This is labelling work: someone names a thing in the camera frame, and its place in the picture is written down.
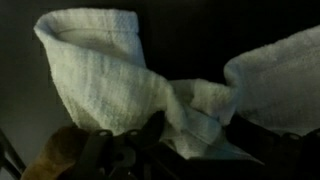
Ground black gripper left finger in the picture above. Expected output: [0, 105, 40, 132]
[71, 110, 188, 180]

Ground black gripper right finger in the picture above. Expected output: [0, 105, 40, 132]
[225, 115, 320, 180]

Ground brown plush toy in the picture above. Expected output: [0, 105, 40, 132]
[20, 126, 89, 180]

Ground white towel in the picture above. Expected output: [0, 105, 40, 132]
[34, 8, 320, 159]

